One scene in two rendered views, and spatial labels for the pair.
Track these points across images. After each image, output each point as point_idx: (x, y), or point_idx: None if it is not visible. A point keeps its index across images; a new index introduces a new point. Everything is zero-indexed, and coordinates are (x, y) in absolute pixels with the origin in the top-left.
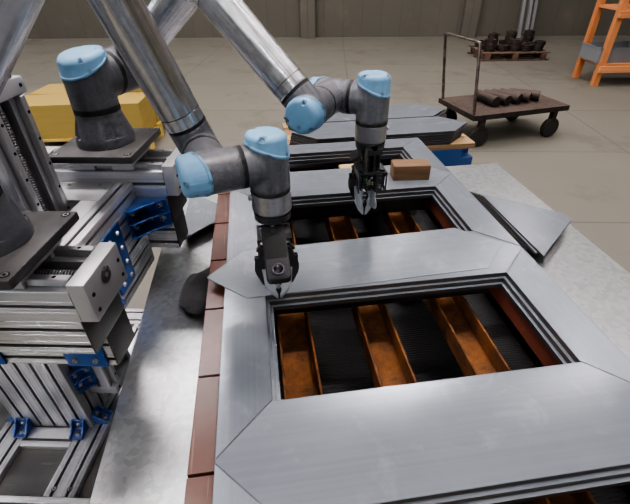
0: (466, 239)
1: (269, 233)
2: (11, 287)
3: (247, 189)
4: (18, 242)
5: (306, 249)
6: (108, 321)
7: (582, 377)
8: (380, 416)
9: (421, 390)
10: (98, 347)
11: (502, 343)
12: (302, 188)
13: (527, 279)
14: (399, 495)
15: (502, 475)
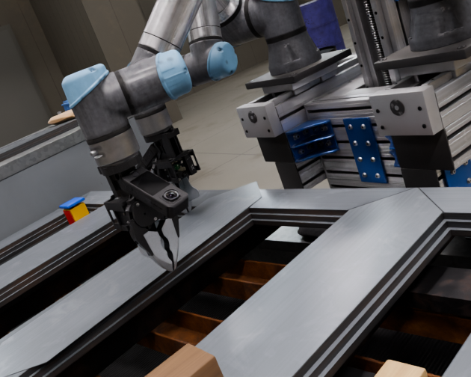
0: (27, 357)
1: None
2: (246, 87)
3: (392, 201)
4: (272, 72)
5: (208, 232)
6: (276, 155)
7: None
8: (77, 235)
9: (57, 252)
10: (266, 159)
11: None
12: (328, 251)
13: None
14: (59, 231)
15: (10, 260)
